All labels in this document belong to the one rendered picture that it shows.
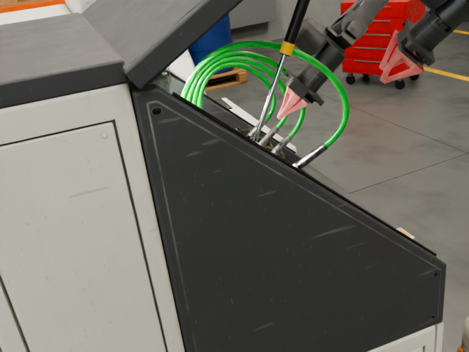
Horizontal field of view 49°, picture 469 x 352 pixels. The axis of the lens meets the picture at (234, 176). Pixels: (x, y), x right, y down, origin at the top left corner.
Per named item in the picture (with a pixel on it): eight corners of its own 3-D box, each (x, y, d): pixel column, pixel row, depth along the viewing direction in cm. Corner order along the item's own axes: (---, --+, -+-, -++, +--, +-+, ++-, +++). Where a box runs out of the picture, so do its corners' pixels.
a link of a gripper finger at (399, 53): (369, 77, 98) (407, 42, 93) (368, 59, 104) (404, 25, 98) (395, 97, 100) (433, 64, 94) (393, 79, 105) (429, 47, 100)
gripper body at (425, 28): (402, 48, 93) (435, 18, 88) (399, 25, 101) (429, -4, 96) (427, 69, 95) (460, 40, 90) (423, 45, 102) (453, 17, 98)
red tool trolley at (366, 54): (341, 85, 556) (339, 3, 519) (362, 74, 585) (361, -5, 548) (403, 91, 511) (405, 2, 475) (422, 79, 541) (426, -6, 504)
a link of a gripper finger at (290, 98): (268, 107, 124) (294, 77, 121) (289, 124, 126) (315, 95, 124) (273, 116, 118) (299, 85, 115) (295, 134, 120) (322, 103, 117)
